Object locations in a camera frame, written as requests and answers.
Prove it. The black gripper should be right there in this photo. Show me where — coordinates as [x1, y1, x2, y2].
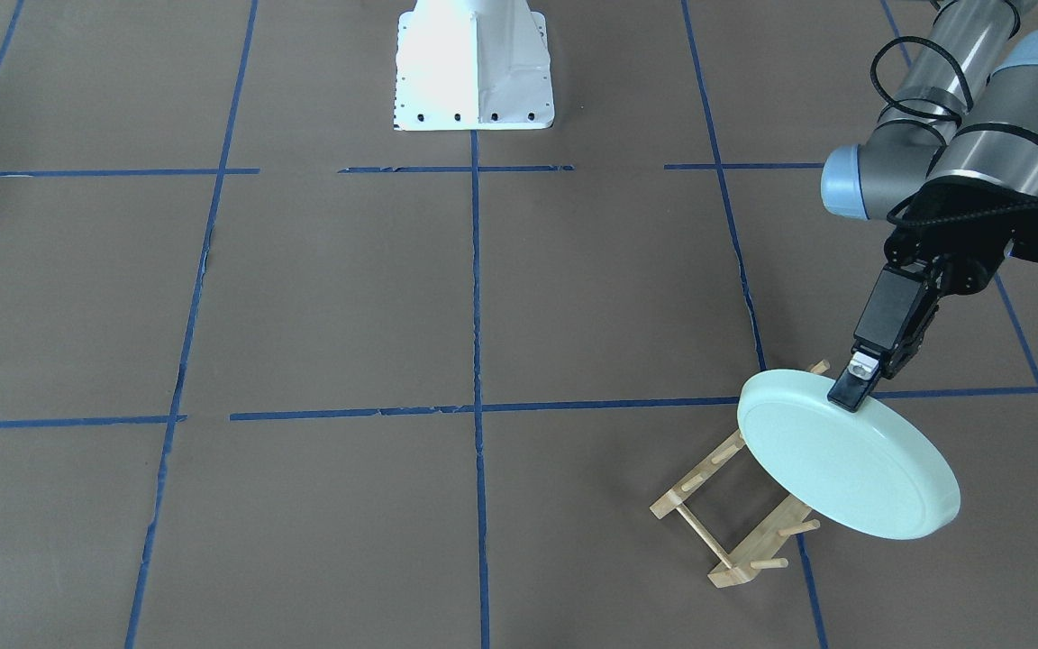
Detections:
[827, 185, 1038, 412]

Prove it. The mint green plate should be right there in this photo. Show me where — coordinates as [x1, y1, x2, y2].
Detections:
[736, 369, 962, 541]

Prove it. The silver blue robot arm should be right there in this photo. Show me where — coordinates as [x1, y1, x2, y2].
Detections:
[821, 1, 1038, 412]

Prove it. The wooden plate rack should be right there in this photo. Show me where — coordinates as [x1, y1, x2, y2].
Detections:
[650, 360, 834, 590]

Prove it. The black camera cable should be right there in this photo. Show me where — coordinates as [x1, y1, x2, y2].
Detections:
[870, 36, 1038, 228]

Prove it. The white pedestal column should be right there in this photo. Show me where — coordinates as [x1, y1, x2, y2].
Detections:
[393, 1, 556, 132]

